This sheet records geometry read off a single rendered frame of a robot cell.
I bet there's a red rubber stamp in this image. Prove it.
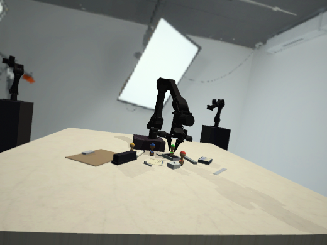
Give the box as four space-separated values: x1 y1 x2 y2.
179 151 186 166

